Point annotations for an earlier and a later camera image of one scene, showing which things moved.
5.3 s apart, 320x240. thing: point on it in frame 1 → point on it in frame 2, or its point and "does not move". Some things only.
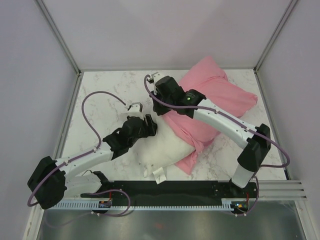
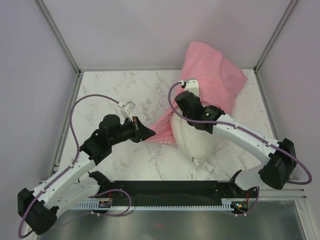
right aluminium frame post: (290, 6) does not move
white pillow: (163, 149) → (199, 144)
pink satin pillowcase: (220, 94) → (219, 81)
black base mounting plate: (176, 191) does not move
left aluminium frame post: (58, 36) does not move
